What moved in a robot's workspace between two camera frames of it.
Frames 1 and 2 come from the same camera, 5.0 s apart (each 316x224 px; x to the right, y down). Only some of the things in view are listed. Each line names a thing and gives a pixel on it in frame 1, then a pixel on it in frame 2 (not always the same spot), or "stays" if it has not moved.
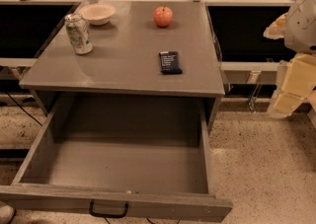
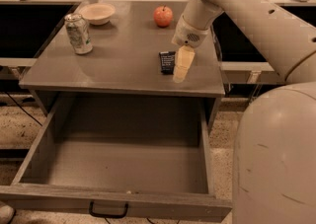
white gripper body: [302, 27] -> [188, 36]
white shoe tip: [6, 213] stays
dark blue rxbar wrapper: [169, 62] stays
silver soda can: [79, 34] stays
